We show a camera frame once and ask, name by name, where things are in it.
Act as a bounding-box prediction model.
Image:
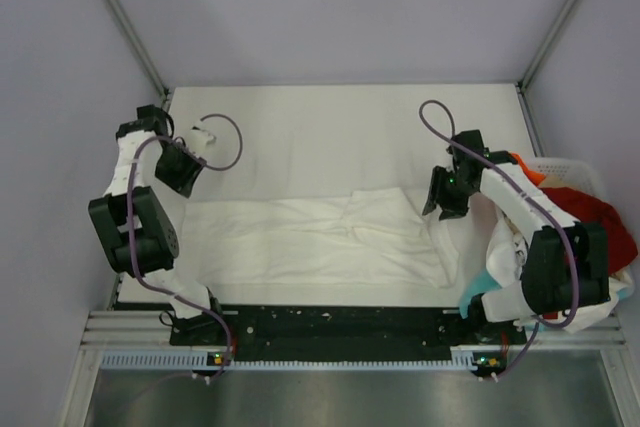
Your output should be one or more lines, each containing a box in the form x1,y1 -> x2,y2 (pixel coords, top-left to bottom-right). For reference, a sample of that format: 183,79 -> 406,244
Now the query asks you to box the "grey slotted cable duct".
99,346 -> 505,374

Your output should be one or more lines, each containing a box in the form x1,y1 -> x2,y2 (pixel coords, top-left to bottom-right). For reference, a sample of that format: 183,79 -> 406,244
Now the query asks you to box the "aluminium front rail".
80,311 -> 171,349

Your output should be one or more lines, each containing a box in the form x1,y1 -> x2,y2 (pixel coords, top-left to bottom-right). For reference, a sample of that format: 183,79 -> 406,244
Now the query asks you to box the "aluminium frame post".
517,0 -> 614,93
102,0 -> 170,99

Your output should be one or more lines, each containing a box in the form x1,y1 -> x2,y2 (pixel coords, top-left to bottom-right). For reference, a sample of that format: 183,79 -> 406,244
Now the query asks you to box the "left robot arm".
88,105 -> 227,344

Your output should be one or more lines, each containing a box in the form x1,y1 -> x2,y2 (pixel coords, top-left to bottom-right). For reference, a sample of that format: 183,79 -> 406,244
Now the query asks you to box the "white laundry basket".
523,157 -> 607,203

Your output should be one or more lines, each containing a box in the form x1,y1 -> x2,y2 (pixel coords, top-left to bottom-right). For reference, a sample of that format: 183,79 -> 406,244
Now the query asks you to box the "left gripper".
155,142 -> 207,198

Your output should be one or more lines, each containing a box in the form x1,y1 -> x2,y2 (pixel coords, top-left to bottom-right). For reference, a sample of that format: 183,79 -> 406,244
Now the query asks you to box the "red t shirt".
542,186 -> 640,321

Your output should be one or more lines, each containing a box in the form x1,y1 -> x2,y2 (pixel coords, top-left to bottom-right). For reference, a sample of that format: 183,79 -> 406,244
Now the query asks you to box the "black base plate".
169,303 -> 529,362

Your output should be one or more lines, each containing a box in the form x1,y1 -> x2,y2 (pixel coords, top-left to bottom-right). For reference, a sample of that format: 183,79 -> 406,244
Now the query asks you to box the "orange t shirt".
510,152 -> 546,186

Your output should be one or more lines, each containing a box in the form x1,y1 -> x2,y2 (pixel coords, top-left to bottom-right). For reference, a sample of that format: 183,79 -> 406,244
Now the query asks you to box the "teal t shirt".
458,270 -> 501,319

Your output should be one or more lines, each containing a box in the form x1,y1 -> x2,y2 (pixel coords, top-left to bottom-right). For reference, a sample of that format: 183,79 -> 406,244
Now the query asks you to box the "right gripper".
423,167 -> 476,222

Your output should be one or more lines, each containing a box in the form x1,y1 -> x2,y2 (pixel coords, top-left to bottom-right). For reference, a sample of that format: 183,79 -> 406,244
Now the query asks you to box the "right aluminium frame post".
517,0 -> 614,93

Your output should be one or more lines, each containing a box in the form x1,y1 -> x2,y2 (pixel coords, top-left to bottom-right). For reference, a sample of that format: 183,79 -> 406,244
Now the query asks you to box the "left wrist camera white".
183,126 -> 216,158

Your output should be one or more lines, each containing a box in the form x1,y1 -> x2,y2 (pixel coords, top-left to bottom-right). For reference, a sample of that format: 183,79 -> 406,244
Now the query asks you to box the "white printed t shirt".
486,207 -> 635,333

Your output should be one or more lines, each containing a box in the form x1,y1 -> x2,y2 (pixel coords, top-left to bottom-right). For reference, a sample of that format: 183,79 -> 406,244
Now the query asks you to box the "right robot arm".
423,130 -> 610,343

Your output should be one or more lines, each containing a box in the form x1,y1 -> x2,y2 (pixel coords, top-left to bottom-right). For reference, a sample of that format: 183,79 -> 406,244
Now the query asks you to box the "left aluminium frame post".
102,0 -> 170,99

